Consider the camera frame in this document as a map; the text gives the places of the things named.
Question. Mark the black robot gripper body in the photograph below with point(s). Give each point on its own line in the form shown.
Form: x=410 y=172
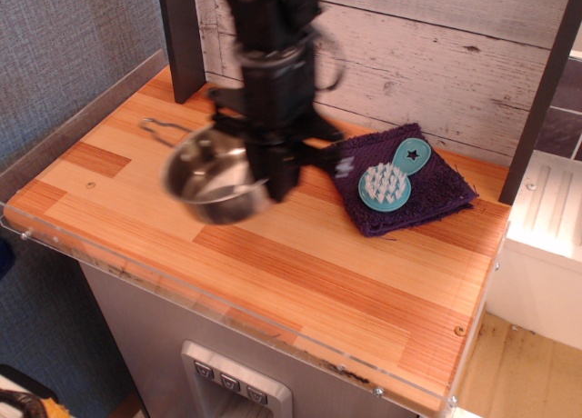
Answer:
x=275 y=106

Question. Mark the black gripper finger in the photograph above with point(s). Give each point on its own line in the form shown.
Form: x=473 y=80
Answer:
x=283 y=172
x=259 y=158

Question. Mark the stainless steel pan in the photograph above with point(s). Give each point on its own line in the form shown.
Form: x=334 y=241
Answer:
x=208 y=172

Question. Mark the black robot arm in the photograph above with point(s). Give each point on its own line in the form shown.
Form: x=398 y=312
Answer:
x=275 y=26

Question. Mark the purple folded rag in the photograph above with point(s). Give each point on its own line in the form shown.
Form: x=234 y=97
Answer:
x=437 y=189

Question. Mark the teal scrub brush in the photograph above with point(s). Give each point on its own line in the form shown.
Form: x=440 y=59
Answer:
x=386 y=187

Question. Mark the clear acrylic edge guard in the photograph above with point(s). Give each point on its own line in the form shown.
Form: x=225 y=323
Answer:
x=393 y=314

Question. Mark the grey toy fridge cabinet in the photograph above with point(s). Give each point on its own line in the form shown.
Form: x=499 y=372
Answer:
x=149 y=326

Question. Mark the silver dispenser button panel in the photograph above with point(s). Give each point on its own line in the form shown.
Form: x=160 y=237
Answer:
x=223 y=387

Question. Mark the orange black object bottom left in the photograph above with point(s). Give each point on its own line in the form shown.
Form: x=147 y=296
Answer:
x=21 y=404

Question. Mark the dark grey left post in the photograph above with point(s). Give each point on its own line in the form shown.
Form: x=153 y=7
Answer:
x=183 y=46

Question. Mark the dark grey post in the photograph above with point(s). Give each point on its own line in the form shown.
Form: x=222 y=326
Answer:
x=183 y=46
x=556 y=63

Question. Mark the dark grey right post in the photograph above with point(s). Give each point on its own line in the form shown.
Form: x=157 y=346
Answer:
x=556 y=63

